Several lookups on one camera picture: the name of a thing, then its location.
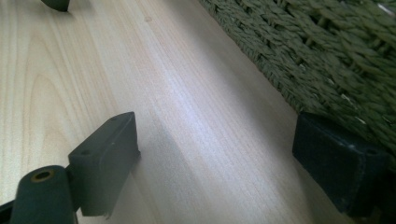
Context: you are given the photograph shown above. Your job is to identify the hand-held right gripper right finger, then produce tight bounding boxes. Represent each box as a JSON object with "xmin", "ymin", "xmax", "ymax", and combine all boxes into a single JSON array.
[{"xmin": 291, "ymin": 112, "xmax": 390, "ymax": 218}]

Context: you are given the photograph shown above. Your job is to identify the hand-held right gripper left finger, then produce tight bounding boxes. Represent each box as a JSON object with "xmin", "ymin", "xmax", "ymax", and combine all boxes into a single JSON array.
[{"xmin": 67, "ymin": 111, "xmax": 142, "ymax": 217}]

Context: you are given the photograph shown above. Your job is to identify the green woven basket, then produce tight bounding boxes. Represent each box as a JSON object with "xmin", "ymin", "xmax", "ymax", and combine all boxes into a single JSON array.
[{"xmin": 197, "ymin": 0, "xmax": 396, "ymax": 175}]

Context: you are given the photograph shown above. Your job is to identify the dark rounded object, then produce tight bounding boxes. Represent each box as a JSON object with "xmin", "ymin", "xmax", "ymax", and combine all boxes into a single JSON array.
[{"xmin": 40, "ymin": 0, "xmax": 71, "ymax": 13}]

